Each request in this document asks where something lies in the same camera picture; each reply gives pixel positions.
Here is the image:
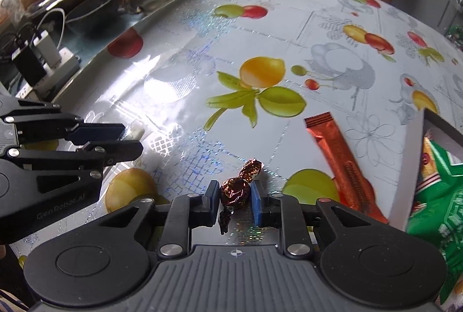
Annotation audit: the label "gold foil candy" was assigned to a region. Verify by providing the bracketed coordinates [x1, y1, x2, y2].
[218, 158, 263, 234]

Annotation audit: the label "small clear candy packet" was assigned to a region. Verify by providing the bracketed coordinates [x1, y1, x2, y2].
[121, 125, 145, 140]

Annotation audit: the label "green snack bag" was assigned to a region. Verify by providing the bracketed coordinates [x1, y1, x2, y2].
[406, 136, 462, 302]

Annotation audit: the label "white power strip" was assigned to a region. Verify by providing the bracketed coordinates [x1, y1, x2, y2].
[16, 47, 80, 101]

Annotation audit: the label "white charger plug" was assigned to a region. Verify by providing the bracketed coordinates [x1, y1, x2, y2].
[32, 30, 61, 68]

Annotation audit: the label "long orange stick packet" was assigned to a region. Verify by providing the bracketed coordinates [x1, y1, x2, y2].
[304, 112, 388, 224]

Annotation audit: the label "dark metal bowl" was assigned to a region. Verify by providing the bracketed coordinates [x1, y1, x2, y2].
[65, 0, 118, 34]

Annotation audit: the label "fruit pattern tablecloth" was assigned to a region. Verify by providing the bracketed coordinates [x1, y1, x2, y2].
[8, 0, 463, 262]

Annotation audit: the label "white shallow cardboard box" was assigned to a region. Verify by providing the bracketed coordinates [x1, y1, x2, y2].
[388, 108, 463, 312]

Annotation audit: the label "green candies on cart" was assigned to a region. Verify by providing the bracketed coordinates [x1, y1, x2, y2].
[446, 25, 463, 48]

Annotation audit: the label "metal rolling cart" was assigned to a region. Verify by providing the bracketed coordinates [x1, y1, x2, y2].
[437, 0, 463, 50]

